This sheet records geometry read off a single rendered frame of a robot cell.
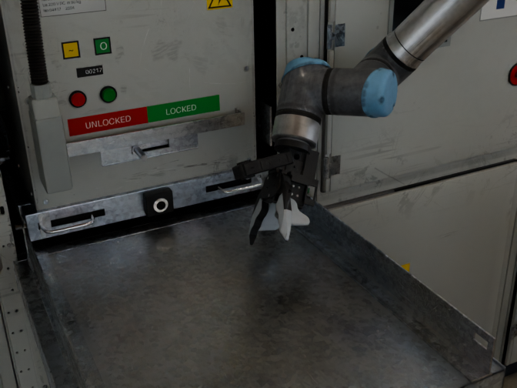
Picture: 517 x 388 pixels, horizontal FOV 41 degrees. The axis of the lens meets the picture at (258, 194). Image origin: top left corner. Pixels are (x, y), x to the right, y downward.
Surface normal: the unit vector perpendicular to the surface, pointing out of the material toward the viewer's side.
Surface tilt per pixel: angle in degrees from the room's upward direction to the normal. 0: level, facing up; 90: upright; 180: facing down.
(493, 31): 90
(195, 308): 0
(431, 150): 90
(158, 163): 90
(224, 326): 0
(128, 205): 90
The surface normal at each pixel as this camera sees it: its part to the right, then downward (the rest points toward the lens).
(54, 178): 0.44, 0.38
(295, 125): -0.04, -0.22
